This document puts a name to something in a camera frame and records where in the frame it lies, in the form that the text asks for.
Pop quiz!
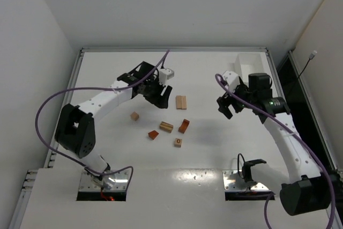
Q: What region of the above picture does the long light wood plank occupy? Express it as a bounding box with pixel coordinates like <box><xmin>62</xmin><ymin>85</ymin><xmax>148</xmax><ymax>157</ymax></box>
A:
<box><xmin>176</xmin><ymin>95</ymin><xmax>183</xmax><ymax>109</ymax></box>

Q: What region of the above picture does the small light wood cube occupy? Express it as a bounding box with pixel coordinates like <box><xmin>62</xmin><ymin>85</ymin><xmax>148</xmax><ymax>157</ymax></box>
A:
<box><xmin>130</xmin><ymin>112</ymin><xmax>140</xmax><ymax>121</ymax></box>

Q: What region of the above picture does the wood cube with letter O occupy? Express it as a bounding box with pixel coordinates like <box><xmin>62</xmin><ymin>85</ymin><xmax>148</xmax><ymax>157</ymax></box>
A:
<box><xmin>174</xmin><ymin>138</ymin><xmax>183</xmax><ymax>147</ymax></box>

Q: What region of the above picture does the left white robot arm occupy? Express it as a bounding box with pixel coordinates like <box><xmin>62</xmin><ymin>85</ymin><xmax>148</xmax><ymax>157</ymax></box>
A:
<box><xmin>55</xmin><ymin>62</ymin><xmax>174</xmax><ymax>177</ymax></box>

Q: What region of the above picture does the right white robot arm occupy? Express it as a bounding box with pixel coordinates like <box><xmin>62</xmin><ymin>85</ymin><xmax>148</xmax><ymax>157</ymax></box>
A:
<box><xmin>215</xmin><ymin>71</ymin><xmax>334</xmax><ymax>216</ymax></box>

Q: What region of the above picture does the striped wood block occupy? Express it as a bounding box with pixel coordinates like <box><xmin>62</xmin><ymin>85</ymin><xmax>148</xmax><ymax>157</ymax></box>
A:
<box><xmin>159</xmin><ymin>122</ymin><xmax>174</xmax><ymax>133</ymax></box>

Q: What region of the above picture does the red-brown wedge block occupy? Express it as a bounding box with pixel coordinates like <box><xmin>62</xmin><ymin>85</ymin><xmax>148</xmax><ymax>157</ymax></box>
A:
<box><xmin>148</xmin><ymin>130</ymin><xmax>159</xmax><ymax>140</ymax></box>

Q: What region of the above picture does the red-brown arch block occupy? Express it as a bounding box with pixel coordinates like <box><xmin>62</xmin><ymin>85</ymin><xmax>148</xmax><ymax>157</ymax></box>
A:
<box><xmin>178</xmin><ymin>119</ymin><xmax>190</xmax><ymax>134</ymax></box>

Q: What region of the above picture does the white open box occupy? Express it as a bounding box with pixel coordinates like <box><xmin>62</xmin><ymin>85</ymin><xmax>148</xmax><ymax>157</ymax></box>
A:
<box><xmin>234</xmin><ymin>53</ymin><xmax>268</xmax><ymax>85</ymax></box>

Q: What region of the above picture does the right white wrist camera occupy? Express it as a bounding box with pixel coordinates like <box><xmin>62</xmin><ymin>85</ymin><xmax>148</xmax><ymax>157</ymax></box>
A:
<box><xmin>222</xmin><ymin>71</ymin><xmax>240</xmax><ymax>92</ymax></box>

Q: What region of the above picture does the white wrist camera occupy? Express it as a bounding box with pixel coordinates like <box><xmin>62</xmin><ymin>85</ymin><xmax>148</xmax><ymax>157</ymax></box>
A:
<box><xmin>222</xmin><ymin>71</ymin><xmax>240</xmax><ymax>92</ymax></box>
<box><xmin>159</xmin><ymin>68</ymin><xmax>175</xmax><ymax>85</ymax></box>

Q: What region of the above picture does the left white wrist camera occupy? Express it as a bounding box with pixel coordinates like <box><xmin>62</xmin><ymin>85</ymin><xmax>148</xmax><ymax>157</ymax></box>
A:
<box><xmin>159</xmin><ymin>68</ymin><xmax>175</xmax><ymax>85</ymax></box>

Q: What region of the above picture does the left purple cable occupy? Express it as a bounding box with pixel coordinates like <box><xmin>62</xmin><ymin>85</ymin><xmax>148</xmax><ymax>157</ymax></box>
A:
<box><xmin>35</xmin><ymin>49</ymin><xmax>170</xmax><ymax>184</ymax></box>

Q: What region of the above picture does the purple cable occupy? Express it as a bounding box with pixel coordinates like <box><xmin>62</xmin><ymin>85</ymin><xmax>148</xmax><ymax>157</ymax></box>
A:
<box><xmin>35</xmin><ymin>49</ymin><xmax>170</xmax><ymax>184</ymax></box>
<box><xmin>214</xmin><ymin>73</ymin><xmax>335</xmax><ymax>229</ymax></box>

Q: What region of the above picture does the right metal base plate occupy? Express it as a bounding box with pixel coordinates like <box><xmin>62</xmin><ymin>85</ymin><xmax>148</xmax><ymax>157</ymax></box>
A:
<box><xmin>222</xmin><ymin>169</ymin><xmax>270</xmax><ymax>193</ymax></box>

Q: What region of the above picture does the metal base plate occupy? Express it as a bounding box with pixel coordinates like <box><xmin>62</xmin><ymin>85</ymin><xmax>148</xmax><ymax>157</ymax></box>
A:
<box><xmin>222</xmin><ymin>169</ymin><xmax>270</xmax><ymax>193</ymax></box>
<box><xmin>78</xmin><ymin>171</ymin><xmax>129</xmax><ymax>192</ymax></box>

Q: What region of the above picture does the black cable with white plug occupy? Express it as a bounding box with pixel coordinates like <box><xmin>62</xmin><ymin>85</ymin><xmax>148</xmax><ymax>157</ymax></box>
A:
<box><xmin>296</xmin><ymin>50</ymin><xmax>318</xmax><ymax>78</ymax></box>

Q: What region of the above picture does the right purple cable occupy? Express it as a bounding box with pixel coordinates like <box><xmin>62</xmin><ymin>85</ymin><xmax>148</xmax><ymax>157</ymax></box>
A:
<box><xmin>214</xmin><ymin>73</ymin><xmax>335</xmax><ymax>229</ymax></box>

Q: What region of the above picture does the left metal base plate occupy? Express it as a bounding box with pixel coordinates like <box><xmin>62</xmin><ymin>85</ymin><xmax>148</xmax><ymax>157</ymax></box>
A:
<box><xmin>78</xmin><ymin>171</ymin><xmax>129</xmax><ymax>192</ymax></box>

